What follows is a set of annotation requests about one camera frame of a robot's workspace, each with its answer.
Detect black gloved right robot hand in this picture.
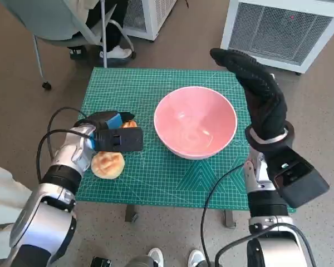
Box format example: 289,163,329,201
209,47,289,141

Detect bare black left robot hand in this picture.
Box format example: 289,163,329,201
75,110,136,131

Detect round toy bread bun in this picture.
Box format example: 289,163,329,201
91,151,126,180

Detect pink bowl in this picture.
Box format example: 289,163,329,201
153,86,238,160

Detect large white mesh cabinet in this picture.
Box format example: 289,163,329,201
220,0,334,75

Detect green cutting mat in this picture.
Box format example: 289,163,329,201
75,67,297,214

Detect seated person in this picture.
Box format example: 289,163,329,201
72,0,134,60

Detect small white mesh cabinet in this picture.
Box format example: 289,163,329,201
122,0,175,42

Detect grey office chair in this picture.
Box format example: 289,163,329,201
0,0,137,90

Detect black box device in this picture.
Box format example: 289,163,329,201
90,256,112,267

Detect white shoe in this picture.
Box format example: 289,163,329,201
147,247,164,267
188,249,205,267

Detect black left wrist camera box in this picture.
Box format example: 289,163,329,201
93,126,144,153

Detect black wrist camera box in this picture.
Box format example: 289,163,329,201
266,144,331,209
93,126,144,153

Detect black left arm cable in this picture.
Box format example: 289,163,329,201
36,130,92,183
48,107,90,133

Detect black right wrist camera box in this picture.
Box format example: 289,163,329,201
266,144,331,209

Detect black table leg bracket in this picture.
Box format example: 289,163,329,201
125,205,139,223
224,210,237,229

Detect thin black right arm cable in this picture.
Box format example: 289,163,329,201
200,164,247,267

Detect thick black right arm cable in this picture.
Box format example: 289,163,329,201
214,224,318,267

